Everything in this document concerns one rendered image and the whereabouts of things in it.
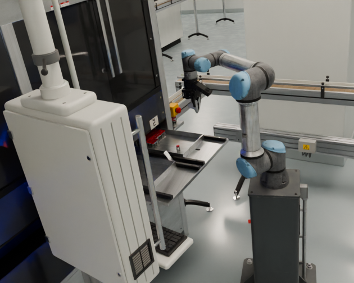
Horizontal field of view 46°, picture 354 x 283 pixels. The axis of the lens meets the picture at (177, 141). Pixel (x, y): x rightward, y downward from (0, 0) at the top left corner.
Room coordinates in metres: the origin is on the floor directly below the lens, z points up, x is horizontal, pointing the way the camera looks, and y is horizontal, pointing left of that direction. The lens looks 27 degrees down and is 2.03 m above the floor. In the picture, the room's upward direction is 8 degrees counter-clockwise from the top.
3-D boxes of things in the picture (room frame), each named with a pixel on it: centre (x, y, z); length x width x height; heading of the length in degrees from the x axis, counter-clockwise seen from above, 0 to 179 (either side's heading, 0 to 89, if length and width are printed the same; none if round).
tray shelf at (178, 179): (2.06, 0.08, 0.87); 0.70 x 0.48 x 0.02; 146
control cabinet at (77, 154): (1.37, 0.38, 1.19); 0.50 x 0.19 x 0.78; 49
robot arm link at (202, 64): (2.13, -0.19, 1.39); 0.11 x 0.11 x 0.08; 28
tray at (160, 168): (1.96, 0.24, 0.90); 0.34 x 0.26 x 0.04; 56
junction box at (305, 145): (2.64, -0.94, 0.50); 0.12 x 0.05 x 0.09; 56
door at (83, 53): (1.86, 0.43, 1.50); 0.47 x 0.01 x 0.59; 146
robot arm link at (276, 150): (1.82, -0.47, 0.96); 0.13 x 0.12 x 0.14; 118
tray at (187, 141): (2.24, 0.05, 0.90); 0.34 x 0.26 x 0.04; 56
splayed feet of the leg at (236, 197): (3.00, -0.54, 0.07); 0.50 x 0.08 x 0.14; 146
